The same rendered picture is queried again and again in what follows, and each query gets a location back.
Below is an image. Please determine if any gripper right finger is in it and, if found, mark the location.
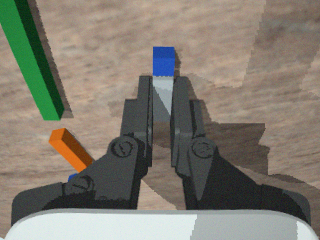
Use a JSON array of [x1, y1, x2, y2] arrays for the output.
[[170, 76, 311, 226]]

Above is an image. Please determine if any green flat bar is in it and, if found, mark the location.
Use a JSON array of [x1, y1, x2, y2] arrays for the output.
[[0, 0, 65, 121]]

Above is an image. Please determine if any grey rod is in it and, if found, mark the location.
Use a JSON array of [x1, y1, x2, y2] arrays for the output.
[[153, 76, 173, 122]]

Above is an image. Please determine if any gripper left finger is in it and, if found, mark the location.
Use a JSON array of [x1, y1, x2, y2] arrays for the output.
[[11, 75, 153, 227]]

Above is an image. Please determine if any orange rod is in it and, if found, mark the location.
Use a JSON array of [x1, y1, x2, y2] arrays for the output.
[[48, 128, 93, 172]]

